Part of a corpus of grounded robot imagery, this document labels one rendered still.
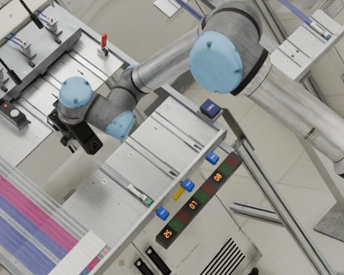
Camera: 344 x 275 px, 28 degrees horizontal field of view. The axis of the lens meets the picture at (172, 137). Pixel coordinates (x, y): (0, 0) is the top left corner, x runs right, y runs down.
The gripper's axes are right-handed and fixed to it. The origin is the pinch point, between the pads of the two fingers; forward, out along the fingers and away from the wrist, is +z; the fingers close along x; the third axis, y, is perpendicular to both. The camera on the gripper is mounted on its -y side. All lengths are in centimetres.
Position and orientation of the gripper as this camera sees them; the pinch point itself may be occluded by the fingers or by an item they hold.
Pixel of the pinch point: (72, 141)
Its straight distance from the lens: 196.6
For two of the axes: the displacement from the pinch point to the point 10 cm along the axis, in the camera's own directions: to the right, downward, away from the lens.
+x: -6.4, 6.7, -3.7
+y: -7.4, -6.7, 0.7
